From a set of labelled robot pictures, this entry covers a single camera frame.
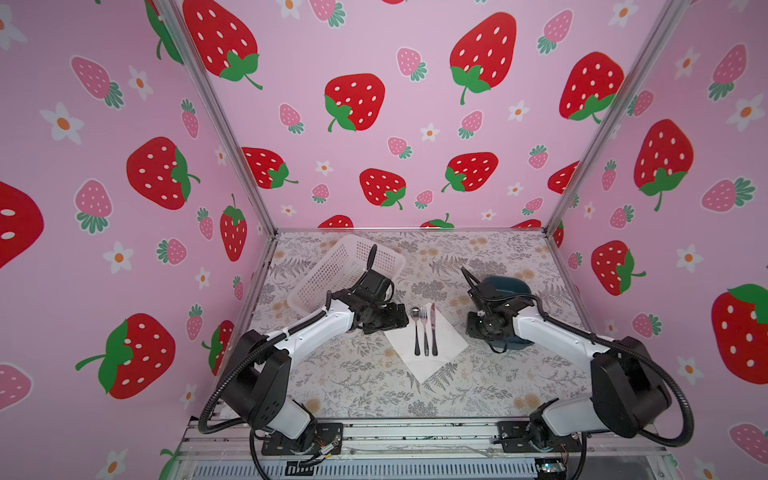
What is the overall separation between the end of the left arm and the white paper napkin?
0.32ft

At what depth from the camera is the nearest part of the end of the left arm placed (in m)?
0.63

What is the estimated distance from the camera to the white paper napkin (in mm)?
883
